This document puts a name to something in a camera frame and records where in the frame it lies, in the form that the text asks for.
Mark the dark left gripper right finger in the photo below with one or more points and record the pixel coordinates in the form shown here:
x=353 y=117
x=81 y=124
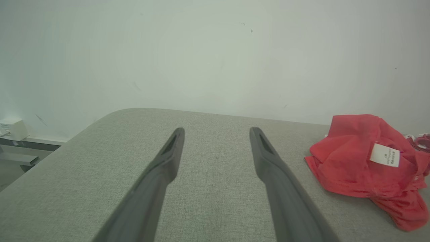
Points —
x=289 y=208

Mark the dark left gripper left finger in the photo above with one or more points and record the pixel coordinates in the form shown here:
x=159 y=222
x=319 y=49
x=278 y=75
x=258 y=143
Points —
x=147 y=201

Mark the red shirt with white sleeves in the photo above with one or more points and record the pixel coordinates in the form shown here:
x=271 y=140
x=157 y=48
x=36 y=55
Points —
x=349 y=161

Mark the red shorts with white stripe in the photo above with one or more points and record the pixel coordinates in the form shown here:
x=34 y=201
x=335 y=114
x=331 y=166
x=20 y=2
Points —
x=421 y=141

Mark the grey fabric bed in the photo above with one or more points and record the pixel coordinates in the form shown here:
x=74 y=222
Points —
x=215 y=201

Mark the white and dark baseboard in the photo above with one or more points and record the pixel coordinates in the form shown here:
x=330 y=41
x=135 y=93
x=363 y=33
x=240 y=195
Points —
x=30 y=144

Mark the grey flat bar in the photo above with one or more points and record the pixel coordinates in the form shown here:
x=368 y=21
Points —
x=16 y=158

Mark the white wall box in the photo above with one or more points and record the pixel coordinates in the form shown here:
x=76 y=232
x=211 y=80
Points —
x=13 y=129

